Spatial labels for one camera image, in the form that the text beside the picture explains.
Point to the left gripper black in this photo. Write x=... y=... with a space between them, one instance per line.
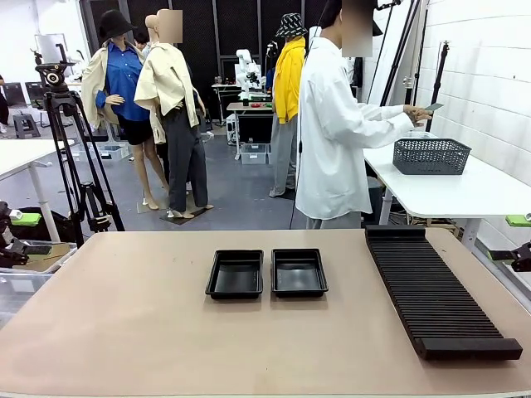
x=6 y=232

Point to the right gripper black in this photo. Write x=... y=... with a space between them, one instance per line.
x=524 y=259

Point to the green perforated PCB board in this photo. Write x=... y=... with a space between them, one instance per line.
x=433 y=107

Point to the black ESD tray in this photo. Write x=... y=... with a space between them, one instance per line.
x=215 y=286
x=280 y=286

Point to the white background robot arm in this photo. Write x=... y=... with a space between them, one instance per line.
x=245 y=70

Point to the person's right forearm white sleeve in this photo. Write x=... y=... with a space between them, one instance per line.
x=386 y=130

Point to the person's left forearm white sleeve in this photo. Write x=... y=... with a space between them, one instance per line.
x=381 y=110

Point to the person's right hand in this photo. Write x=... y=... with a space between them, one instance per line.
x=423 y=119

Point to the person's left hand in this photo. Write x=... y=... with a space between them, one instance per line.
x=415 y=110

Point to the white table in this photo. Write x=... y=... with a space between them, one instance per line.
x=456 y=190
x=16 y=157

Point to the black slotted PCB rack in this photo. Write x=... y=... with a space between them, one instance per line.
x=431 y=290

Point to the black step stool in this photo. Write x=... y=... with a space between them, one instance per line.
x=25 y=124

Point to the grey plastic basket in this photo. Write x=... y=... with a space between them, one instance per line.
x=431 y=157

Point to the black stand pole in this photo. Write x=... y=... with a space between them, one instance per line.
x=439 y=83

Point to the mannequin in blue shirt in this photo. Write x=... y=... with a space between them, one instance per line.
x=122 y=83

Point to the person in white shirt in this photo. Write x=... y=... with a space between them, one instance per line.
x=332 y=145

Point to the mannequin in beige jacket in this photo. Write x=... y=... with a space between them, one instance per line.
x=166 y=79

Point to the black bucket hat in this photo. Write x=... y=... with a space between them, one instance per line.
x=114 y=25

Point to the clear plastic storage box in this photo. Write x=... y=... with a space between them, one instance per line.
x=254 y=153

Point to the brown-top background table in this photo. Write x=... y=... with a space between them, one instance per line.
x=249 y=106

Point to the mannequin in yellow hoodie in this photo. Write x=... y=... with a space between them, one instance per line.
x=288 y=79

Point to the patterned bucket hat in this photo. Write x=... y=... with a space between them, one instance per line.
x=291 y=25

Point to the black camera tripod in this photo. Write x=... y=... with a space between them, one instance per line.
x=70 y=166

